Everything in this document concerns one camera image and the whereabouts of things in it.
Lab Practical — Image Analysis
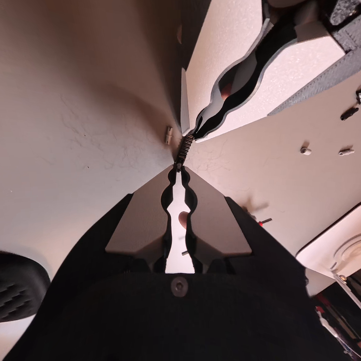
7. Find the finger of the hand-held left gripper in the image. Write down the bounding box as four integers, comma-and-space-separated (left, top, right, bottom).
194, 24, 347, 143
180, 0, 265, 136

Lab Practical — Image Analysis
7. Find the lego car chassis assembly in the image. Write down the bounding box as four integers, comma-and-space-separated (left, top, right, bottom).
243, 197, 273, 227

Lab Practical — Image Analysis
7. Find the black textured pad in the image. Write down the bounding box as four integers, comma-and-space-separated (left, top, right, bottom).
0, 251, 51, 323

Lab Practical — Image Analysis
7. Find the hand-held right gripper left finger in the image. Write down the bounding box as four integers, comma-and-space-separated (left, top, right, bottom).
105, 165, 177, 272

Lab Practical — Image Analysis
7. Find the black lego beam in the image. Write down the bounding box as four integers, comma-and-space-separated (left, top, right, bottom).
175, 133, 196, 170

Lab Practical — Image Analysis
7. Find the pile of small lego pieces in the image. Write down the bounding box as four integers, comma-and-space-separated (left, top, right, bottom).
340, 90, 361, 121

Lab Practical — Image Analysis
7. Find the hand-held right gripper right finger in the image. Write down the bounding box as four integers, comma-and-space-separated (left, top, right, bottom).
180, 166, 252, 273

